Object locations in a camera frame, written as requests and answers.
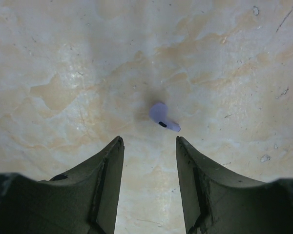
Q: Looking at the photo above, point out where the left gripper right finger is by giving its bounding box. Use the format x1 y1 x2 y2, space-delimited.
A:
176 136 293 234

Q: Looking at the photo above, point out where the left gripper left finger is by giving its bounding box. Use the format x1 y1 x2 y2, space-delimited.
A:
0 136 125 234

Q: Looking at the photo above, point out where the purple earbud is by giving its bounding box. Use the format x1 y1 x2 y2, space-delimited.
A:
149 102 181 132

